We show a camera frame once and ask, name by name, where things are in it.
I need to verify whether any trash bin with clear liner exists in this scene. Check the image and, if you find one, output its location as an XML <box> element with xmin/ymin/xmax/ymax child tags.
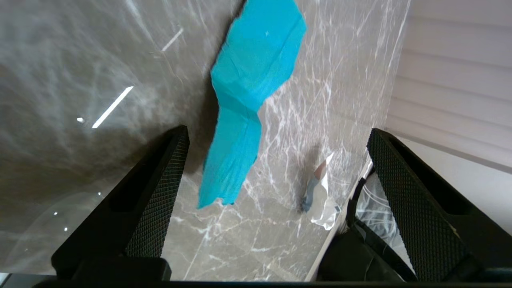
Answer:
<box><xmin>317</xmin><ymin>164</ymin><xmax>418</xmax><ymax>282</ymax></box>

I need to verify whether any blue paper towel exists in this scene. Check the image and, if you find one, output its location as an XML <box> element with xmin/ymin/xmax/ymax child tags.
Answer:
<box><xmin>197</xmin><ymin>0</ymin><xmax>308</xmax><ymax>210</ymax></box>

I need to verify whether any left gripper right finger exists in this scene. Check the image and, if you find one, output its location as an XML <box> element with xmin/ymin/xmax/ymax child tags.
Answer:
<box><xmin>367</xmin><ymin>128</ymin><xmax>512</xmax><ymax>283</ymax></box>

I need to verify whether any crumpled clear plastic wrapper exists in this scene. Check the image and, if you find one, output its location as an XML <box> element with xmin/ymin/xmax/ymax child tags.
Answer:
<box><xmin>302</xmin><ymin>152</ymin><xmax>341</xmax><ymax>231</ymax></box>

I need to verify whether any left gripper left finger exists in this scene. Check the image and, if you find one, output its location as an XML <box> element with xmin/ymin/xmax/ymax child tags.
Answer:
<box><xmin>51</xmin><ymin>125</ymin><xmax>190</xmax><ymax>281</ymax></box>

